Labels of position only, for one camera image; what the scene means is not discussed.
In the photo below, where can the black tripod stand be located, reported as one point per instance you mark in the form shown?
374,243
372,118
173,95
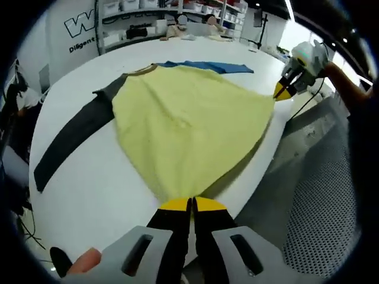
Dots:
260,29

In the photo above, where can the grey upright panel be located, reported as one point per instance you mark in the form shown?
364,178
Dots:
197,29

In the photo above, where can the white crumpled cloth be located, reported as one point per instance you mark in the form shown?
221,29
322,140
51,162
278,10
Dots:
189,37

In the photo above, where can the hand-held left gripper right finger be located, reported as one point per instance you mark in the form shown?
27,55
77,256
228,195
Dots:
231,254

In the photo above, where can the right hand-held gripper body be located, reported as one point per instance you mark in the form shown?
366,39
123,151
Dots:
311,59

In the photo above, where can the person's left hand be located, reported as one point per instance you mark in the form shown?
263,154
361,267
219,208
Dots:
86,261

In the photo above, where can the black bag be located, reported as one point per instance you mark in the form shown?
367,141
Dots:
137,33

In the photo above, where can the row of white storage bins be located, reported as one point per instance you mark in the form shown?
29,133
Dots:
130,4

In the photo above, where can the grey metal shelf rack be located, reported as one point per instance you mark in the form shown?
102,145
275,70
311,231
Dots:
165,17

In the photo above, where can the yellow garment with dark sleeves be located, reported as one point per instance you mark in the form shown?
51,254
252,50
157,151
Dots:
183,118

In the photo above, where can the grey mesh office chair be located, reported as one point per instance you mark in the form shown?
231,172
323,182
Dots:
319,207

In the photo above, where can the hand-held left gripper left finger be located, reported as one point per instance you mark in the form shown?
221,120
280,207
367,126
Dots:
139,254

